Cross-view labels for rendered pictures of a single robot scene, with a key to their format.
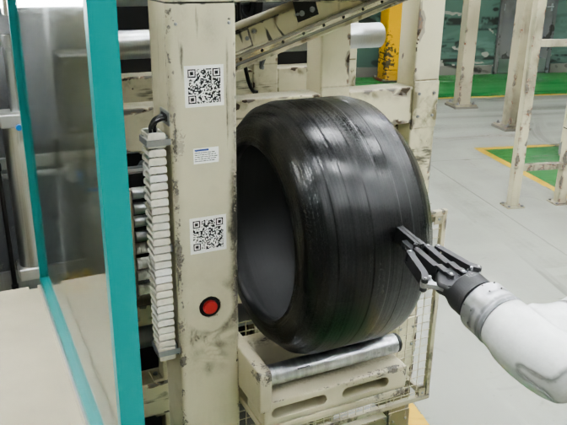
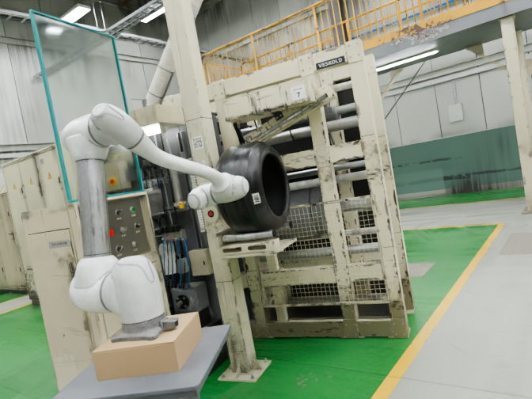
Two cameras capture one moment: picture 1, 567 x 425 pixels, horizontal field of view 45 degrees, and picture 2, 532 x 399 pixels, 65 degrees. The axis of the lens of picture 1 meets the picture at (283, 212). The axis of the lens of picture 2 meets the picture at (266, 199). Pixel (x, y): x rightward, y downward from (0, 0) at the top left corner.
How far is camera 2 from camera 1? 2.15 m
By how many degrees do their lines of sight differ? 52
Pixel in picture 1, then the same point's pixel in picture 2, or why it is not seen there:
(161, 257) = not seen: hidden behind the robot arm
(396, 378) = (269, 245)
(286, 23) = (272, 122)
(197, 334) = (208, 222)
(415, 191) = (245, 165)
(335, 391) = (244, 246)
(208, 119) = (200, 152)
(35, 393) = not seen: hidden behind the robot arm
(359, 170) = (229, 161)
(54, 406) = not seen: hidden behind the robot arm
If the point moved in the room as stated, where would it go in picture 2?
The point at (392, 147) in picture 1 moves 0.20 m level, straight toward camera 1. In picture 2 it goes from (245, 152) to (212, 157)
